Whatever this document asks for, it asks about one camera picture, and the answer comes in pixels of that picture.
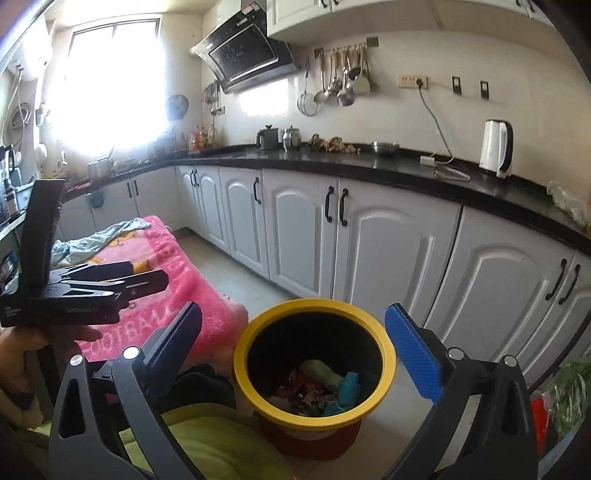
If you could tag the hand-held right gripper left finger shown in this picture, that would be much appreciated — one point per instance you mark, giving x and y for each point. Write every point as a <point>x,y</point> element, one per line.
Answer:
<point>182,337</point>

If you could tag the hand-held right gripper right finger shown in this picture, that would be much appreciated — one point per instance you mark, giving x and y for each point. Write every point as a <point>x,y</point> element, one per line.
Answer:
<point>411,350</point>

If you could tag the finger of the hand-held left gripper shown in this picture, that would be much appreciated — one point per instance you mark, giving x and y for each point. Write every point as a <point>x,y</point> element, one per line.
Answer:
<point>138,282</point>
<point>101,269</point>

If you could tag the blue fuzzy sock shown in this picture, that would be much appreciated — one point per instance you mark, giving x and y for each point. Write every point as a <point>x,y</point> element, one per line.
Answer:
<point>347,390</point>

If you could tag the pale green fuzzy sock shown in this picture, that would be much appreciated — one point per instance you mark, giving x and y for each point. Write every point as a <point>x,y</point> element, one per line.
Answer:
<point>323,370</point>

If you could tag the yellow rimmed trash bin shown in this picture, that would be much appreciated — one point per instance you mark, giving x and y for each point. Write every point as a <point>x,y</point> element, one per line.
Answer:
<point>314,337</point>

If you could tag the red plastic bag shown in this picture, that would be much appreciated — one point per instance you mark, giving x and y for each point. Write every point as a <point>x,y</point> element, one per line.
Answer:
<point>284,394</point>

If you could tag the person's left forearm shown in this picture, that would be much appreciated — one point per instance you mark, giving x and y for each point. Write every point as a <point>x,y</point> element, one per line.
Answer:
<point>21,415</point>

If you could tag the person's left hand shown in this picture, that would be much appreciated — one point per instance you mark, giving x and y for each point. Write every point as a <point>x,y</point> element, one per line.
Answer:
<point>16,355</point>

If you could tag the light blue cloth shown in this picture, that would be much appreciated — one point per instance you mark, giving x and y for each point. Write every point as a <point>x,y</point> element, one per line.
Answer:
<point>106,235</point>

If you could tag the pink printed blanket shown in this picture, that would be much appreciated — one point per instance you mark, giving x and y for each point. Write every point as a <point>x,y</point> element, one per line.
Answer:
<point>184,277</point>

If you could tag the dark bottle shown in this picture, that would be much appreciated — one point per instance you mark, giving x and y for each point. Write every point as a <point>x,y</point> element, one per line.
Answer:
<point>10,196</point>

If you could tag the blue hanging holder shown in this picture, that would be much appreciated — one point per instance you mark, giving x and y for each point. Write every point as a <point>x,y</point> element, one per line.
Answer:
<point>94,199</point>

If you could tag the steel cooking pot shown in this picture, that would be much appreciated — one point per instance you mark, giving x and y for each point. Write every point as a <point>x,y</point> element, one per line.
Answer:
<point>100,170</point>

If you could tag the person's green clothing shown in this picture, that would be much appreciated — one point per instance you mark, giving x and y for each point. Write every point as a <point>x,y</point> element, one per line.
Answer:
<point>207,443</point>

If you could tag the white lower kitchen cabinets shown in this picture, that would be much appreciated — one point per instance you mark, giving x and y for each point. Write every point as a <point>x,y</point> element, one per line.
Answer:
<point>383,240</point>

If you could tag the white kitchen cabinets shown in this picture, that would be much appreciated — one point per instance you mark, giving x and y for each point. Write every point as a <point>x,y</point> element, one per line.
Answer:
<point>369,18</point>
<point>383,240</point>

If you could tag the red floor bag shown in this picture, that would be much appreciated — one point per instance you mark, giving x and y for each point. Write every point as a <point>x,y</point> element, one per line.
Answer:
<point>540,417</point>

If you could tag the row of condiment bottles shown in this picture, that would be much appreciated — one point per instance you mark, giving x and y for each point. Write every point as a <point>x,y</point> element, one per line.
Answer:
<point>201,138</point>

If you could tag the green vegetable bag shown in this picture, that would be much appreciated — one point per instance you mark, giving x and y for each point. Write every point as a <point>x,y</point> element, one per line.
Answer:
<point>570,397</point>

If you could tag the kitchen window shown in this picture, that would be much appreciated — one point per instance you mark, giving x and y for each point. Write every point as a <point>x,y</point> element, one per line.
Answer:
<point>106,83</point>

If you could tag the black kitchen countertop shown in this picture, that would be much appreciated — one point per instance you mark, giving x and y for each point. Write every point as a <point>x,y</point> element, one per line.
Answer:
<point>369,166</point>

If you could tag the white power adapter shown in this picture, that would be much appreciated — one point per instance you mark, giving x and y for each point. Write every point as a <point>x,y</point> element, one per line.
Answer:
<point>428,160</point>

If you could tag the grey lidded pot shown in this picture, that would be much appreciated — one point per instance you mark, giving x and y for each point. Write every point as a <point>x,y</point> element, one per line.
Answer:
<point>268,138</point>

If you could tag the small hanging tools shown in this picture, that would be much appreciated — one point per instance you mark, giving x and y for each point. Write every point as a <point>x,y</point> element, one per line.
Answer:
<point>212,94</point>

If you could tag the steel bowl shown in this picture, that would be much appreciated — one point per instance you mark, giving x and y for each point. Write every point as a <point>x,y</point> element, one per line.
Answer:
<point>385,147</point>

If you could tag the steel teapot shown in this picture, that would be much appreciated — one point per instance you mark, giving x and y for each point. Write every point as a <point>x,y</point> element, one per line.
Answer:
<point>292,138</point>

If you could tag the clear plastic bag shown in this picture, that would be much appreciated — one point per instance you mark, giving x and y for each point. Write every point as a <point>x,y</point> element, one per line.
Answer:
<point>565,201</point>

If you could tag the white electric kettle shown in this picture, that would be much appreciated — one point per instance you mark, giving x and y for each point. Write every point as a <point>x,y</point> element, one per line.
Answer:
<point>494,147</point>

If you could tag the pile of ginger roots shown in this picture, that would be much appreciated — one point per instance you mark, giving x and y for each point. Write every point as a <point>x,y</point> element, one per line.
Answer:
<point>332,144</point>

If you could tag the black range hood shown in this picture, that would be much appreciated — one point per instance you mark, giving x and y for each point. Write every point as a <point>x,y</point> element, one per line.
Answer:
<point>244,55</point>

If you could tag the row of hanging kitchen utensils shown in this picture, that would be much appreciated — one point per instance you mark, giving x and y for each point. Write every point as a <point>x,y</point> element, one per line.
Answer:
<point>344,87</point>

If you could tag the white upper kitchen cabinets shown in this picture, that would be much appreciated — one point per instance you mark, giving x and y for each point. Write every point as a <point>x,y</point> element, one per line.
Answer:
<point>369,18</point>

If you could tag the round wall vent fan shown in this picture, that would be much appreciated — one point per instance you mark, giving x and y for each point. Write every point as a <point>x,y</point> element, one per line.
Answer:
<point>177,107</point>

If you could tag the wall power socket strip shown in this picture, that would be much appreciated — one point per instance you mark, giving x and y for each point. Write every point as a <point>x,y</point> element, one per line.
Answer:
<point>412,81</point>

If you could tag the black wall hook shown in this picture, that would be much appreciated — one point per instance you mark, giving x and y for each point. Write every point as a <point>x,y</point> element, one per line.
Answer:
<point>484,89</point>
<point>456,84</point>

